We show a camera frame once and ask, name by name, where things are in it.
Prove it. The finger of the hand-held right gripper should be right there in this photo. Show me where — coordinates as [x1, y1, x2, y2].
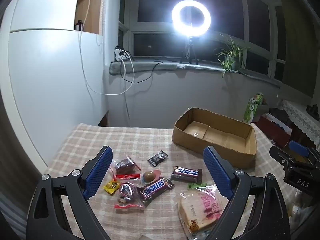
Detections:
[289, 141, 320, 160]
[269, 146, 320, 167]

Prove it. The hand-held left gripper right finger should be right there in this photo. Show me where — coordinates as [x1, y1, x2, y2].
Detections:
[203, 145, 292, 240]

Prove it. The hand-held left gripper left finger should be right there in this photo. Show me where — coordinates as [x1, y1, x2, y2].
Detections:
[26, 145, 113, 240]

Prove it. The small green packet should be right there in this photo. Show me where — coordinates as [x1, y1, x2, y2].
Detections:
[187, 181, 208, 190]

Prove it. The clear red-sealed snack packet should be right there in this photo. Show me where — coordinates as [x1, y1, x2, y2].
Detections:
[114, 157, 141, 180]
[114, 181, 145, 213]

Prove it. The cardboard box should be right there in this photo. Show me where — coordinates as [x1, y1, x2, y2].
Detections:
[171, 107, 258, 169]

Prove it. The sliced bread packet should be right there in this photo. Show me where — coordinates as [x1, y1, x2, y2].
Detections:
[178, 184, 229, 239]

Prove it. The small yellow candy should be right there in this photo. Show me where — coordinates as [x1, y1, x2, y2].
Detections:
[103, 180, 120, 195]

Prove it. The clear plastic bag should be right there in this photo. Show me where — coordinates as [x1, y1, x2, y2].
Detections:
[287, 190, 315, 220]

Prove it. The white lace cloth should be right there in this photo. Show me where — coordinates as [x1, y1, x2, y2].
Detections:
[280, 100, 320, 150]

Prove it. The red box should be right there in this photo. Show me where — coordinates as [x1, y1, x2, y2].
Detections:
[255, 115, 293, 148]

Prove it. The brown bar with blue letters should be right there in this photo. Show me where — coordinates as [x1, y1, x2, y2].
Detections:
[170, 166, 203, 184]

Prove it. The checked tablecloth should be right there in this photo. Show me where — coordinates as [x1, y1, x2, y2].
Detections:
[41, 122, 320, 240]

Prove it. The dark cloth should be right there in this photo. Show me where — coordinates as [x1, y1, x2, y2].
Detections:
[269, 107, 293, 130]

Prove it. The brown egg-shaped candy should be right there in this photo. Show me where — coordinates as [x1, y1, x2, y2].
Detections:
[142, 170, 162, 183]

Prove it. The brown chocolate bar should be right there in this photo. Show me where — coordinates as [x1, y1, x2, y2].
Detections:
[136, 177, 175, 207]

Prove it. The green carton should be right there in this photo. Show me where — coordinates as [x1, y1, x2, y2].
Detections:
[243, 92, 267, 124]

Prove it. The small black candy packet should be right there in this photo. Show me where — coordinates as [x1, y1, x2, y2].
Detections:
[147, 150, 168, 167]

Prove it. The olive curtain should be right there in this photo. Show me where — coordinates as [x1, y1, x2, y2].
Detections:
[277, 0, 320, 98]

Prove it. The grey windowsill cloth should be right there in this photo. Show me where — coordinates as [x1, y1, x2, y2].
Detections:
[109, 61, 282, 88]

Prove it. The potted spider plant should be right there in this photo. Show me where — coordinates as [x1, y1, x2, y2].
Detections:
[214, 34, 252, 79]

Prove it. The white wardrobe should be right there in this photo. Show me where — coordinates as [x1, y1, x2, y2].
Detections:
[0, 0, 110, 168]

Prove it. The white power strip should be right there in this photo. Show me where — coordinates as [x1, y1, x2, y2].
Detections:
[114, 45, 135, 62]

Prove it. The black tripod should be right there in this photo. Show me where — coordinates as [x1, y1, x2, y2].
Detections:
[179, 36, 199, 65]

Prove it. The wooden shelf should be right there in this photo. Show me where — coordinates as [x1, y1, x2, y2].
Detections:
[74, 0, 105, 34]

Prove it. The white cable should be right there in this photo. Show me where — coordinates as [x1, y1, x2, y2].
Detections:
[78, 0, 135, 96]

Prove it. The black cable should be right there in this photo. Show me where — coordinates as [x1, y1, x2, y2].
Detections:
[121, 55, 175, 84]

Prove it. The ring light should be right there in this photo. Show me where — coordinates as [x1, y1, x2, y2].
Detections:
[171, 0, 212, 37]

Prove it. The window frame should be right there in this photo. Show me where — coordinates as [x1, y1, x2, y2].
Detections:
[119, 0, 287, 75]

